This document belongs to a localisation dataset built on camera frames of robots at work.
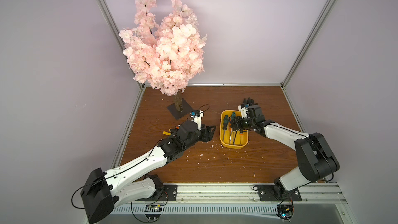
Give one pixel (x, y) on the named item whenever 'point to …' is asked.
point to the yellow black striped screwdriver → (235, 136)
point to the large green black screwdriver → (226, 118)
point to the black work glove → (249, 101)
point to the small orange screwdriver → (241, 134)
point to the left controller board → (153, 212)
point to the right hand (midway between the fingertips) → (232, 119)
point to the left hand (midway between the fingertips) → (213, 127)
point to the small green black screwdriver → (233, 115)
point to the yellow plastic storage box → (231, 139)
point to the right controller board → (285, 211)
